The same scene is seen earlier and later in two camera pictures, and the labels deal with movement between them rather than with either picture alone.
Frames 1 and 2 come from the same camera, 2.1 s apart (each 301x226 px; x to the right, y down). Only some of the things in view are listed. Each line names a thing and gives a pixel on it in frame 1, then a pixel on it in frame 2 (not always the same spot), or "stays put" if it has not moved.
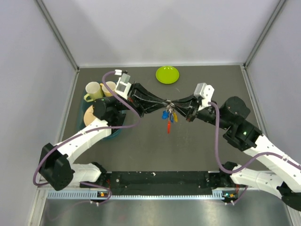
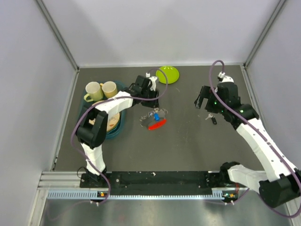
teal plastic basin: [83, 105] stays put
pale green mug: [94, 91] stays put
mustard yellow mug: [106, 92] stays put
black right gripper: [190, 112] -> [204, 93]
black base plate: [160, 180] stays put
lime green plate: [167, 75] stays put
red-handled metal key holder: [170, 106] -> [148, 120]
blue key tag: [165, 115] -> [156, 117]
